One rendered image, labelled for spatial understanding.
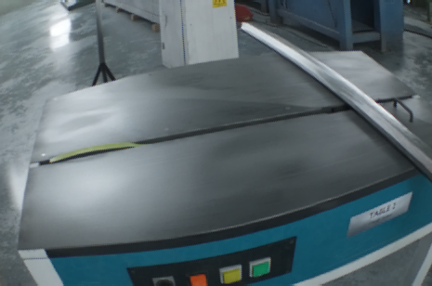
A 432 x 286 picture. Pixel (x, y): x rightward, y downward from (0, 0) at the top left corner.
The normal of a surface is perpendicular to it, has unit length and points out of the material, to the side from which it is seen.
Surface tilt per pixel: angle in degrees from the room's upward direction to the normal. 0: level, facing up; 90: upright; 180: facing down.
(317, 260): 90
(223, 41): 90
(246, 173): 0
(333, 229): 90
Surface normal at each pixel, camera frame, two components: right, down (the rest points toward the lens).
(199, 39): 0.47, 0.42
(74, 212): -0.07, -0.86
